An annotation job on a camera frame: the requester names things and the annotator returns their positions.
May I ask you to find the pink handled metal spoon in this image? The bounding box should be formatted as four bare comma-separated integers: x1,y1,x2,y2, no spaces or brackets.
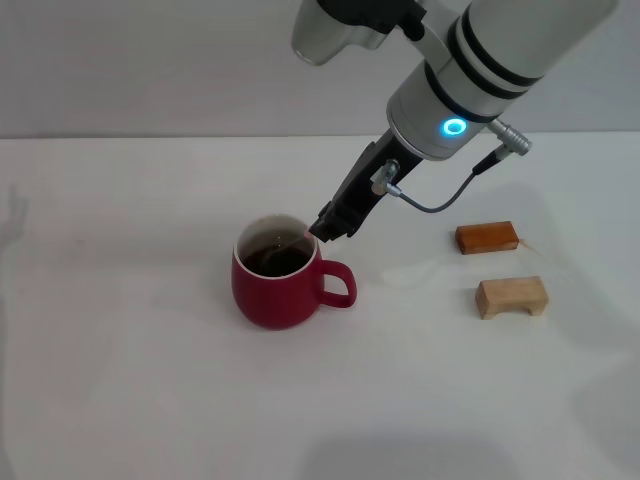
259,227,315,267

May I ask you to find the dark coffee liquid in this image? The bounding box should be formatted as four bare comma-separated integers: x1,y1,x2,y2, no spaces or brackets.
241,242,311,278

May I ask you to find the light notched wooden block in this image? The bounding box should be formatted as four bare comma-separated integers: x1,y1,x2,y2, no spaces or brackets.
474,275,550,321

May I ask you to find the red ceramic mug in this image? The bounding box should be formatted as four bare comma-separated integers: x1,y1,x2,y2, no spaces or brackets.
230,213,358,331

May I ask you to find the grey cable with metal plugs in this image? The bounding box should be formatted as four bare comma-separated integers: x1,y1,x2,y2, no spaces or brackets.
369,117,534,214

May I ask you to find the dark orange wooden block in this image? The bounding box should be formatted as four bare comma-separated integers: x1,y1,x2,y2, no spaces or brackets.
455,220,519,257

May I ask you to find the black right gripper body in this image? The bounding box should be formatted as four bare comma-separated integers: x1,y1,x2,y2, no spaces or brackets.
324,128,424,237

